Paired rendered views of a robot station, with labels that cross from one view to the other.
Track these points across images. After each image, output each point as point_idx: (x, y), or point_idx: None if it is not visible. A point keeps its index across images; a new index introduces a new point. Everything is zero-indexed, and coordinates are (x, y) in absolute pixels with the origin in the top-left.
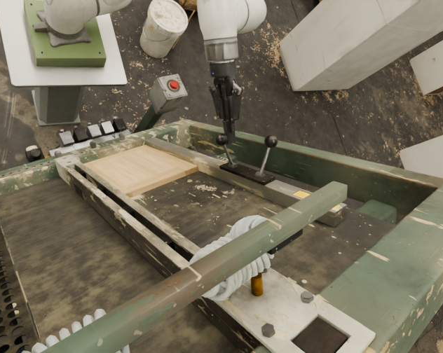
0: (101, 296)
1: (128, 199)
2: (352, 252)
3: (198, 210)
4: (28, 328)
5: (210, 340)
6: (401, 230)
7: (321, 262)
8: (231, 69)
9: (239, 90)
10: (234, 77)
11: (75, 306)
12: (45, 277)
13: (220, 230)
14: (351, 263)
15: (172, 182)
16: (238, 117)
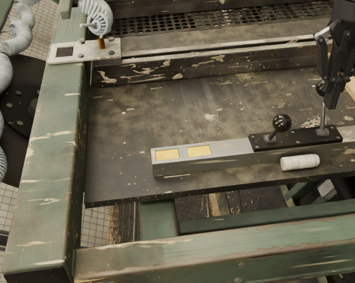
0: None
1: (280, 46)
2: (117, 149)
3: (265, 103)
4: (198, 28)
5: None
6: (71, 117)
7: (128, 128)
8: (335, 7)
9: (314, 35)
10: (334, 20)
11: (200, 40)
12: (239, 32)
13: (217, 103)
14: (110, 140)
15: (354, 106)
16: (321, 76)
